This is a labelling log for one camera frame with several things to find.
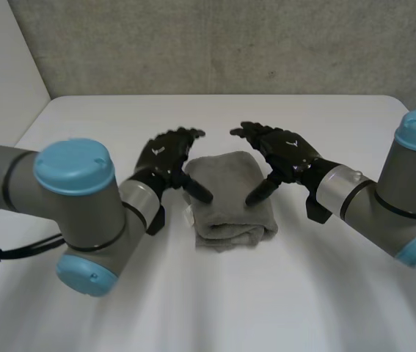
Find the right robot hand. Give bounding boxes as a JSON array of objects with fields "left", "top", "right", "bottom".
[{"left": 229, "top": 121, "right": 340, "bottom": 206}]

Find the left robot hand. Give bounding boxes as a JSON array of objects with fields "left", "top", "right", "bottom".
[{"left": 128, "top": 127, "right": 214, "bottom": 204}]

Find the grey towel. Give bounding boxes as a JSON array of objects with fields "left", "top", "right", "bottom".
[{"left": 183, "top": 149, "right": 280, "bottom": 254}]

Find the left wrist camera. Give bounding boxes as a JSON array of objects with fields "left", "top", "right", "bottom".
[{"left": 145, "top": 205, "right": 167, "bottom": 236}]

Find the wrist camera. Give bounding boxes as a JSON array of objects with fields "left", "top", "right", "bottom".
[
  {"left": 145, "top": 205, "right": 167, "bottom": 236},
  {"left": 304, "top": 193, "right": 333, "bottom": 224}
]

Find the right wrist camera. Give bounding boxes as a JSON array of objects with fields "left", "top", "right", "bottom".
[{"left": 304, "top": 193, "right": 333, "bottom": 224}]

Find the black cable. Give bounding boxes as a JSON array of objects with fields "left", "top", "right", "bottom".
[{"left": 0, "top": 235, "right": 66, "bottom": 263}]

